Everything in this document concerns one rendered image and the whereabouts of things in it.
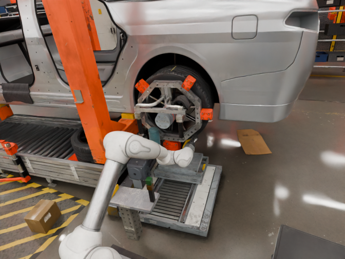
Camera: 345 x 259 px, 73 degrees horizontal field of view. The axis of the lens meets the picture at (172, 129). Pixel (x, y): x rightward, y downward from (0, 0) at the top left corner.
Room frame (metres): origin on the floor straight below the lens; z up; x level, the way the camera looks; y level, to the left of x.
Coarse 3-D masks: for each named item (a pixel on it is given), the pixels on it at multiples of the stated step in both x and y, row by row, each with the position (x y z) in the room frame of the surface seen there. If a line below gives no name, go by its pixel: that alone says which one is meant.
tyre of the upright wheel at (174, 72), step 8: (160, 72) 1.89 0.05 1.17; (168, 72) 1.85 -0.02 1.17; (176, 72) 1.83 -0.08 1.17; (184, 72) 1.86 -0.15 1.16; (192, 72) 1.90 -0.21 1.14; (152, 80) 1.90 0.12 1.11; (176, 80) 1.82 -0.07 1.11; (184, 80) 1.79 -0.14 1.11; (200, 80) 1.85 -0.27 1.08; (192, 88) 1.77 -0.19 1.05; (200, 88) 1.76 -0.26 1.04; (208, 88) 1.87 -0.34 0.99; (200, 96) 1.75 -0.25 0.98; (208, 96) 1.79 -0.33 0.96; (208, 104) 1.73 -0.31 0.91; (208, 120) 1.76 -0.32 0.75; (200, 128) 1.75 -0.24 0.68
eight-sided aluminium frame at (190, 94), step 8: (160, 80) 1.84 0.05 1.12; (168, 80) 1.82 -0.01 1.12; (152, 88) 1.81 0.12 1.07; (144, 96) 1.84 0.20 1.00; (192, 96) 1.69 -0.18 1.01; (200, 104) 1.69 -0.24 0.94; (144, 120) 1.85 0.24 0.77; (200, 120) 1.67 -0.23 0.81; (192, 128) 1.70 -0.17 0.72; (160, 136) 1.80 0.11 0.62; (168, 136) 1.78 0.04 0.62; (176, 136) 1.79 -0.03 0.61; (184, 136) 1.72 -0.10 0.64
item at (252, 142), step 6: (240, 132) 2.68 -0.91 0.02; (246, 132) 2.66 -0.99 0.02; (252, 132) 2.65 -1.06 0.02; (258, 132) 2.64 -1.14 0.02; (240, 138) 2.55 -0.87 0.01; (246, 138) 2.53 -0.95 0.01; (252, 138) 2.52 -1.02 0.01; (258, 138) 2.50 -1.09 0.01; (246, 144) 2.40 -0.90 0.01; (252, 144) 2.38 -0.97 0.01; (258, 144) 2.37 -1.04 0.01; (264, 144) 2.36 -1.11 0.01; (246, 150) 2.27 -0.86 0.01; (252, 150) 2.27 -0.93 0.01; (258, 150) 2.25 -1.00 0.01; (264, 150) 2.24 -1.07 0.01
